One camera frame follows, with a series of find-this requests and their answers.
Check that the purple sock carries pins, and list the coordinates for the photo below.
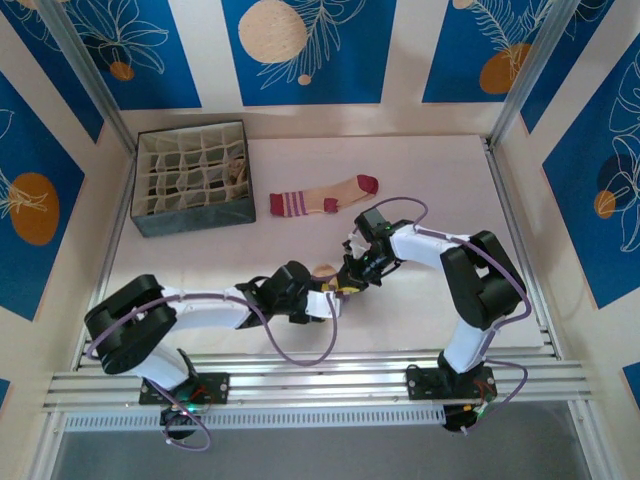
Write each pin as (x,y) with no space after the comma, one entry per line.
(324,271)

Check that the beige red striped sock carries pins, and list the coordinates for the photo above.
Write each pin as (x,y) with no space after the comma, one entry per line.
(310,200)

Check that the grey fabric sock organizer box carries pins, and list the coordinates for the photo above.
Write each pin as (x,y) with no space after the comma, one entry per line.
(195,222)

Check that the brown argyle sock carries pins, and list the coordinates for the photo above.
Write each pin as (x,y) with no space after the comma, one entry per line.
(237,170)

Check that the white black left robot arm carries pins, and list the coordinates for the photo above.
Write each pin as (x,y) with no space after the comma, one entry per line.
(210,312)

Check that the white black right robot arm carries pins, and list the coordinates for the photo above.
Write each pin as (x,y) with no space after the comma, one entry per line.
(420,247)

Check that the white table mat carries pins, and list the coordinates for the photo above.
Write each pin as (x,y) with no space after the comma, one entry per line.
(425,175)

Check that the black connector module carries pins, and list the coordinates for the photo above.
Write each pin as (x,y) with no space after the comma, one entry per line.
(172,425)
(457,420)

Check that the aluminium cross rail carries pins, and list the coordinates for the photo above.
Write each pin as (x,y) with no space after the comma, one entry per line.
(320,385)

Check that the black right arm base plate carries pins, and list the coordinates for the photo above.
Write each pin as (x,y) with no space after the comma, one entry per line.
(417,385)

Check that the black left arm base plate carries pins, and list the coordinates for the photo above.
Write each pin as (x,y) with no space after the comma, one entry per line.
(215,387)

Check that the aluminium side rail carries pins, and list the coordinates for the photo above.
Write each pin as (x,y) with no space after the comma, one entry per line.
(102,260)
(515,225)

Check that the aluminium frame post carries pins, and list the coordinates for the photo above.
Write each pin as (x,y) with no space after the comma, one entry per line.
(85,65)
(536,65)

